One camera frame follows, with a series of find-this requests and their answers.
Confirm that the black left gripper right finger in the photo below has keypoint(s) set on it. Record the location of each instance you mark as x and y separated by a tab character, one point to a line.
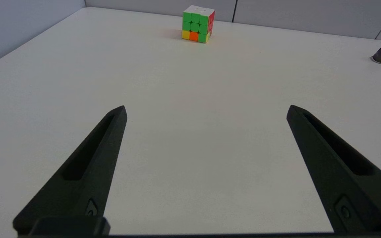
329	172

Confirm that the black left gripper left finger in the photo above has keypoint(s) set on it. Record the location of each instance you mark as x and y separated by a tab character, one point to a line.
88	165

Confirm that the multicolour puzzle cube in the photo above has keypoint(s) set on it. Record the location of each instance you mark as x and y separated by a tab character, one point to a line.
195	24

